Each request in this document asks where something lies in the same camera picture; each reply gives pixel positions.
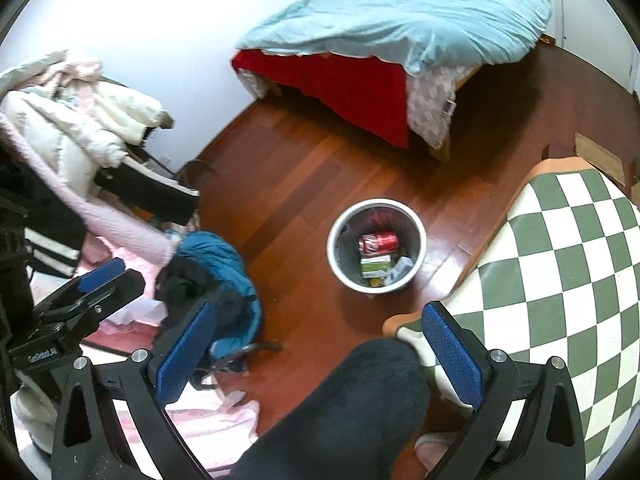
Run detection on green white checkered tablecloth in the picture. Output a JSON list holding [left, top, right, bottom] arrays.
[[382, 156, 640, 476]]

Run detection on pink blanket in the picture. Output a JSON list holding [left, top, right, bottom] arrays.
[[14, 238, 262, 476]]

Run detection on light blue duvet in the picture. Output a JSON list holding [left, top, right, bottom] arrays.
[[236, 0, 551, 75]]

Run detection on pink slipper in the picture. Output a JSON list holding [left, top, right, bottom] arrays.
[[414, 432, 458, 474]]

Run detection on red bed sheet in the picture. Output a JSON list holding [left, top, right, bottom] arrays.
[[231, 50, 409, 148]]

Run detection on checkered pink grey mattress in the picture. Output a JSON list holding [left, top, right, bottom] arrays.
[[406, 65, 480, 153]]

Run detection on red cola can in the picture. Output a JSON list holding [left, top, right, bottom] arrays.
[[358, 231, 399, 257]]

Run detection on white round trash bin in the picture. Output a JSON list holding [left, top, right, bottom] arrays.
[[326, 198, 427, 296]]

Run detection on green white box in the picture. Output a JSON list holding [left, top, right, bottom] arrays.
[[360, 255, 393, 280]]

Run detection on blue jacket on floor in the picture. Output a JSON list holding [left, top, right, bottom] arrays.
[[176, 231, 262, 360]]

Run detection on white puffy coat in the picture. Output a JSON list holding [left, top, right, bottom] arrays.
[[1, 50, 172, 197]]

